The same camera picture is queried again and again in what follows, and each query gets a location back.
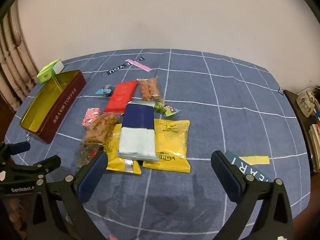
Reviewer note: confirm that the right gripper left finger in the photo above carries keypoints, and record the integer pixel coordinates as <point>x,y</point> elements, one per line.
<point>56,210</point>

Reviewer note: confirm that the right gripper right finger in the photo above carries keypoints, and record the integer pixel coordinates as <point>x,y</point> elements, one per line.
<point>274,220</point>

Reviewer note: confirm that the dark seaweed snack packet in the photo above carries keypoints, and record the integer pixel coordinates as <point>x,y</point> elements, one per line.
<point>87,152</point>

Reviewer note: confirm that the yellow snack bag silver seam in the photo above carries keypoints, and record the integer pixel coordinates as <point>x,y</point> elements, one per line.
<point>116,163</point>

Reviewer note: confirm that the clear bag brown snacks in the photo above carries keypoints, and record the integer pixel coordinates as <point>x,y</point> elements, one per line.
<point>99,130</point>

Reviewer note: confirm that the pink patterned candy box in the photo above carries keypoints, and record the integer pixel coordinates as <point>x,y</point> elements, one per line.
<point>90,116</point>

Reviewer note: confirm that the blue white snack pack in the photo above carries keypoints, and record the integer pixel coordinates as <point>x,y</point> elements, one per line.
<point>137,134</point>

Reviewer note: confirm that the blue candy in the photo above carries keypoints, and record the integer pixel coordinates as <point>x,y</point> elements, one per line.
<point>106,91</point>

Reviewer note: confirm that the red snack packet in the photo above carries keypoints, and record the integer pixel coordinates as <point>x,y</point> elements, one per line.
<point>122,94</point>

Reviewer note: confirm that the yellow snack bag front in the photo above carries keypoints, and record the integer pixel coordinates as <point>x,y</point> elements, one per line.
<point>171,140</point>

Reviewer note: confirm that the green small snack packet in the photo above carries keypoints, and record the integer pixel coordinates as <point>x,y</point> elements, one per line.
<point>166,109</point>

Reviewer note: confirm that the clear pack orange biscuits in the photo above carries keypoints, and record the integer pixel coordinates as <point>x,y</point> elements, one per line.
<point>149,89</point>

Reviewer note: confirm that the red gold toffee tin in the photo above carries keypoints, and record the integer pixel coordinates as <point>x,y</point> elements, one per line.
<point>50,105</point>

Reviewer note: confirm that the stacked books on shelf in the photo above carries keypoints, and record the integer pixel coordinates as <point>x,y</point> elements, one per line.
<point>314,136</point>

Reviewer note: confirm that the dark wooden side shelf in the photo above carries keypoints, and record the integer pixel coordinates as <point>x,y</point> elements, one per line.
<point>305,125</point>

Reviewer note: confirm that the beige patterned curtain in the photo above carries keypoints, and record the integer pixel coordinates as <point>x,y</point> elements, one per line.
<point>18,71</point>

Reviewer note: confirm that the green tissue pack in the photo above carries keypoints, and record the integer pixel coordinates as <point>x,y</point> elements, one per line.
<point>48,71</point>

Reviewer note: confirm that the blue checked tablecloth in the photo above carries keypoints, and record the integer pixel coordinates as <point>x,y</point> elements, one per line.
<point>218,103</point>

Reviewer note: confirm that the floral box on shelf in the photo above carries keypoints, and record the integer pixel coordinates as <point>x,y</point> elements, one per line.
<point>306,102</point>

